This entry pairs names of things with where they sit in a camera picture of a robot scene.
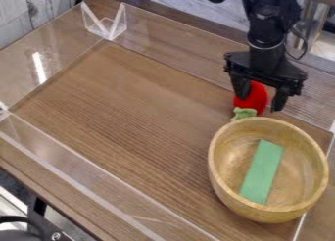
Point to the clear acrylic front wall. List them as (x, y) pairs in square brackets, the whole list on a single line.
[(114, 211)]

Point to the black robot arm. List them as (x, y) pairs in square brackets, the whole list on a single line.
[(272, 19)]

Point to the metal table leg background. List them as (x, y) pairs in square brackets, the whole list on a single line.
[(313, 16)]

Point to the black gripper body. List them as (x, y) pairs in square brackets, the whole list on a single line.
[(281, 75)]

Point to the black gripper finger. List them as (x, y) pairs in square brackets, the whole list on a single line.
[(241, 86), (280, 99)]

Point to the clear acrylic corner bracket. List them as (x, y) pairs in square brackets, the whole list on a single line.
[(105, 27)]

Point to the black clamp with cable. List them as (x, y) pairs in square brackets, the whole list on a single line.
[(26, 226)]

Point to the wooden bowl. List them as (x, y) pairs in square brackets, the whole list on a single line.
[(301, 176)]

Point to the green rectangular block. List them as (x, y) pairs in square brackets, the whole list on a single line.
[(259, 177)]

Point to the red plush strawberry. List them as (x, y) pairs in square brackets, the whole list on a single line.
[(252, 105)]

